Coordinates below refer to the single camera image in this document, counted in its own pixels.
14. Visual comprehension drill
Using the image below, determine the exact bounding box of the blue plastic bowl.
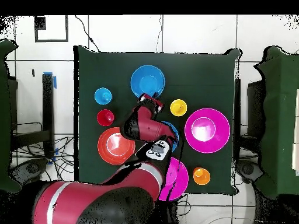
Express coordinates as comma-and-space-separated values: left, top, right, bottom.
130, 64, 166, 99
161, 121, 180, 152

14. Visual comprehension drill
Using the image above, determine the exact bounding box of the yellow plastic cup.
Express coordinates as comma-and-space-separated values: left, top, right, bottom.
169, 99, 188, 117

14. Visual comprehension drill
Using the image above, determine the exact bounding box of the dark green table cloth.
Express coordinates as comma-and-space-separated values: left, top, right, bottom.
73, 45, 242, 195

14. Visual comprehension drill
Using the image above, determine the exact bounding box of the light blue plastic cup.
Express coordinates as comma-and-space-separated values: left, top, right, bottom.
93, 87, 113, 106

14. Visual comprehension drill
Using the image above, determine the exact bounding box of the red plastic cup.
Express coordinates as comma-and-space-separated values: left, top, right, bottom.
96, 108, 115, 127

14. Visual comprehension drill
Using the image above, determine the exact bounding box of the red-orange plastic bowl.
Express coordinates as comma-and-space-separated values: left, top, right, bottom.
97, 127, 136, 166

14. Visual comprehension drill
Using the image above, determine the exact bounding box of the pink plastic bowl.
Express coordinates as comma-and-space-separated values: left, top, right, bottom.
158, 156, 189, 202
184, 107, 231, 154

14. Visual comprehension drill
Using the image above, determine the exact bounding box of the black metal stand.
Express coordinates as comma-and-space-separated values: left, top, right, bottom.
233, 78, 242, 162
10, 73, 55, 158

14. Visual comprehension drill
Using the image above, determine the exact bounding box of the orange plastic cup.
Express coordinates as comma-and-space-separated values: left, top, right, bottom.
193, 167, 211, 186

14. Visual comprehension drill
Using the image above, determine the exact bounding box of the black tape square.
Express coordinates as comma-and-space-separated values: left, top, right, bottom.
34, 15, 69, 43

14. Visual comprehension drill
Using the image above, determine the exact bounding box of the green-covered side table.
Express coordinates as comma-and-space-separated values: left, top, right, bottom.
0, 39, 22, 193
254, 45, 299, 199

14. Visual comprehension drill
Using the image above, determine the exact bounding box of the thin black cable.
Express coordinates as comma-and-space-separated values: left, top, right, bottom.
74, 15, 102, 53

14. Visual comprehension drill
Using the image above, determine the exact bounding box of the tangle of floor cables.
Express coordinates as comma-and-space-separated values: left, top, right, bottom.
11, 121, 75, 185

